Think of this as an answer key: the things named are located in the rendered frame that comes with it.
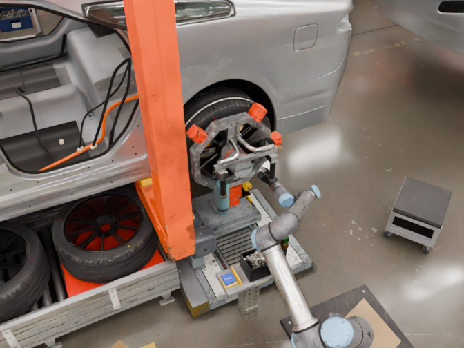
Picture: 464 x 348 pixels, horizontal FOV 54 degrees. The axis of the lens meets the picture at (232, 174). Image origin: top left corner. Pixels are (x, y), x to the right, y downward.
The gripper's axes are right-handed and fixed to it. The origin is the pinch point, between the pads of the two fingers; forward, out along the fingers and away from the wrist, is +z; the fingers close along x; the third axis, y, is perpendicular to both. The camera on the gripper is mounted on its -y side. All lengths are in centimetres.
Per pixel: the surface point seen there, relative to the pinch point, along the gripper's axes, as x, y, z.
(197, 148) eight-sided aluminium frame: -7, -57, -3
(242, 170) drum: -0.7, -30.6, -18.7
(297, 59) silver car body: 71, -26, 11
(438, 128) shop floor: 113, 204, 34
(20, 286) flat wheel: -125, -105, -16
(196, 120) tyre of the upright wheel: 5, -63, 7
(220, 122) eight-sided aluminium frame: 13, -52, 1
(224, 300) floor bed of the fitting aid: -77, 4, -51
